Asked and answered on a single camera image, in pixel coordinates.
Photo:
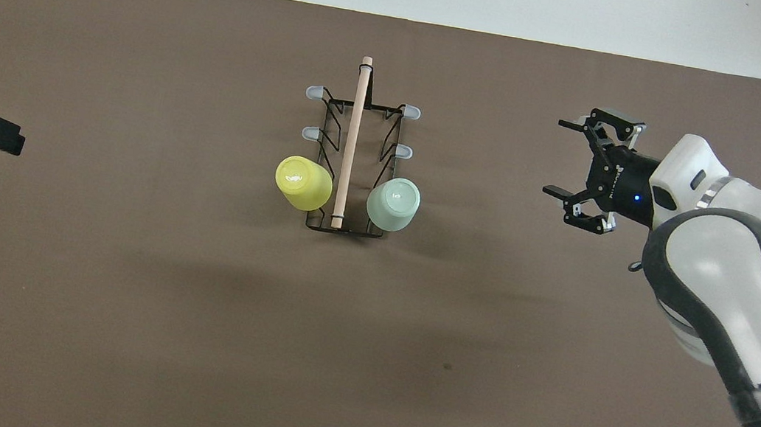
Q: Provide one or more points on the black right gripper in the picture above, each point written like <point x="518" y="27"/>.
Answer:
<point x="623" y="184"/>

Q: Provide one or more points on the light green plastic cup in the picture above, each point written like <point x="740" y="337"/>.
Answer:
<point x="393" y="204"/>

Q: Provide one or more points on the yellow plastic cup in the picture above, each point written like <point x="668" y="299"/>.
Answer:
<point x="303" y="184"/>

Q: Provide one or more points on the brown table mat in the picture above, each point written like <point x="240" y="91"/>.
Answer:
<point x="191" y="291"/>

